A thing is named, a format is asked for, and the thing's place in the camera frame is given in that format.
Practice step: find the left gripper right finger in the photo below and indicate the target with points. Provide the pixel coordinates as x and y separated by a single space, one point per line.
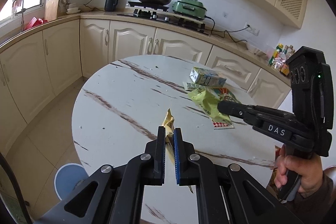
184 170

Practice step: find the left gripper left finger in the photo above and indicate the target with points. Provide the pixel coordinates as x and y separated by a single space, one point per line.
159 157

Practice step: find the small snack wrapper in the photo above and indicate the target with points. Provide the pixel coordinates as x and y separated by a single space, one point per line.
168 124

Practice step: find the yellow green snack bag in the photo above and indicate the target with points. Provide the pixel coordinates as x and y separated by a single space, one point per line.
208 102

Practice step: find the white milk carton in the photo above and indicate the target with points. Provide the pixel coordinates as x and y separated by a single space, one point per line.
207 77

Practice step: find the blue plastic trash bucket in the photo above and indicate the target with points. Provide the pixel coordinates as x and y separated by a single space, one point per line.
67 178

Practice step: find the cream lower kitchen cabinets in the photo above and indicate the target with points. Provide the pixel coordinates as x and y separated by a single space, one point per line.
38 64

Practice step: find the person's right hand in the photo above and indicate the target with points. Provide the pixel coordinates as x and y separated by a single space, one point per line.
310 170

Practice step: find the round white marble table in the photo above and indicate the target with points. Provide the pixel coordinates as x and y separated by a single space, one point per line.
120 108

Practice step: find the group of condiment bottles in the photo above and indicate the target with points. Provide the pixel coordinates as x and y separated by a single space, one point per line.
279 57

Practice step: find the white bowl on counter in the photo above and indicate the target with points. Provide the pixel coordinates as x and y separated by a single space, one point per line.
252 49

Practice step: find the black gas stove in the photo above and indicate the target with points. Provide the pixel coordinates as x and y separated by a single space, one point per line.
161 14

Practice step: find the green electric cooker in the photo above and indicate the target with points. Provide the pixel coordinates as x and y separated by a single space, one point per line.
190 8

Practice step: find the black electric kettle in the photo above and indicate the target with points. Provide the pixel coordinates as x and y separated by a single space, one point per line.
110 5

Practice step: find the stacked white bowls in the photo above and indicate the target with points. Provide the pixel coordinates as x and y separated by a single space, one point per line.
73 9

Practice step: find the red plastic basin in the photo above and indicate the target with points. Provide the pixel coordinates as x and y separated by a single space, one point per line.
35 22

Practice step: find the wooden cutting board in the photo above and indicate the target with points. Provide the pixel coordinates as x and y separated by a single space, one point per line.
51 10

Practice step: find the chrome sink faucet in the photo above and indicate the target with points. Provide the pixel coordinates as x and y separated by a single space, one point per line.
20 11

